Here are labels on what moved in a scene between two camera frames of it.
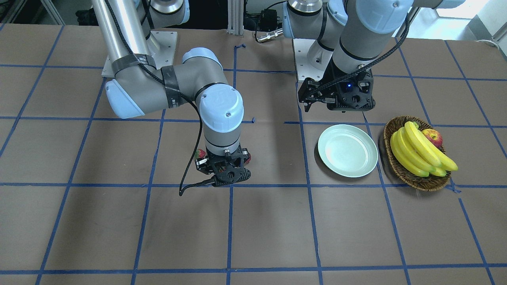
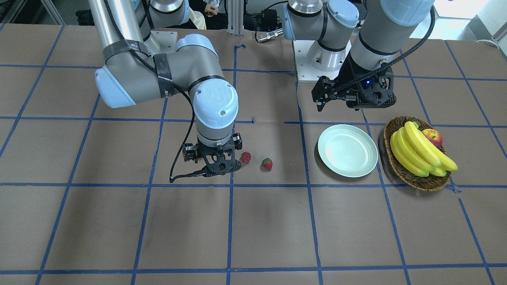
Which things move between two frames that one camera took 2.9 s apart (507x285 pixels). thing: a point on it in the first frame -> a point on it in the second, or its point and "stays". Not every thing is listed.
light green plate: x=347 y=151 stays
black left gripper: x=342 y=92 -> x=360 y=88
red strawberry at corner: x=248 y=160 stays
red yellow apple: x=434 y=136 stays
